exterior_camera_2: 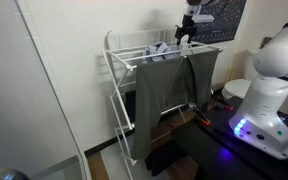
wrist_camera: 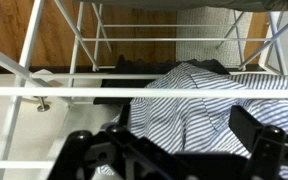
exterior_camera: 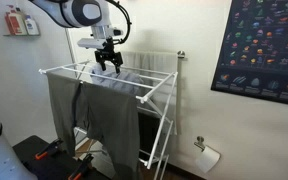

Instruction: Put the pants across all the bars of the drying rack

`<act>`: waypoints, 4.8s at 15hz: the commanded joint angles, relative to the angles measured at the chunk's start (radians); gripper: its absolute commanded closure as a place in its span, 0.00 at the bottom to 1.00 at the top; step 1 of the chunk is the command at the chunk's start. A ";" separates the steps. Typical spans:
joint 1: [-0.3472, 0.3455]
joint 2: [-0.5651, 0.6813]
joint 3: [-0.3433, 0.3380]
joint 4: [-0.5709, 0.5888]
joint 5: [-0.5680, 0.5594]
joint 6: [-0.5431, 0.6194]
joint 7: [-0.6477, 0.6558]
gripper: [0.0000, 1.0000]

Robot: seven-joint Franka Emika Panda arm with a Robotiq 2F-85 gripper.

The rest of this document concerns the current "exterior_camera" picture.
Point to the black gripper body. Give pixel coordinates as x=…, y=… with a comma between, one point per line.
x=108, y=53

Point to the olive green pants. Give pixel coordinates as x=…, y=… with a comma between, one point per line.
x=114, y=116

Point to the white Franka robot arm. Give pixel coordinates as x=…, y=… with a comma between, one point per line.
x=67, y=13

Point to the black cloth on rack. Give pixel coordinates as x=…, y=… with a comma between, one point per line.
x=149, y=133

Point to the blue striped shirt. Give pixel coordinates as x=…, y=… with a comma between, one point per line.
x=124, y=81

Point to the white hanging towel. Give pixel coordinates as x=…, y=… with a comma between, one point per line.
x=157, y=61

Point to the white bottle blue label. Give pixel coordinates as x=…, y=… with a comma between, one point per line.
x=31, y=26

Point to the white bottle red label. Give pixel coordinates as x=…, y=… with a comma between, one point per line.
x=18, y=24

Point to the grey bath mat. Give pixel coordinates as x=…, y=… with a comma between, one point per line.
x=99, y=160

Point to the black clamp orange tip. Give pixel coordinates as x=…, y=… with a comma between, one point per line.
x=81, y=168
x=49, y=149

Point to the chrome toilet paper holder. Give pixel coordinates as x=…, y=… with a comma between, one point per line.
x=200, y=142

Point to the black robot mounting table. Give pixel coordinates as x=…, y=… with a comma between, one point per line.
x=54, y=166

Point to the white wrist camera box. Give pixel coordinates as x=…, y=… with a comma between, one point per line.
x=90, y=43

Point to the small wall shelf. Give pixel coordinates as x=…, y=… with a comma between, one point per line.
x=20, y=34

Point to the dark illustrated wall poster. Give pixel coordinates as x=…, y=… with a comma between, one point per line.
x=264, y=46

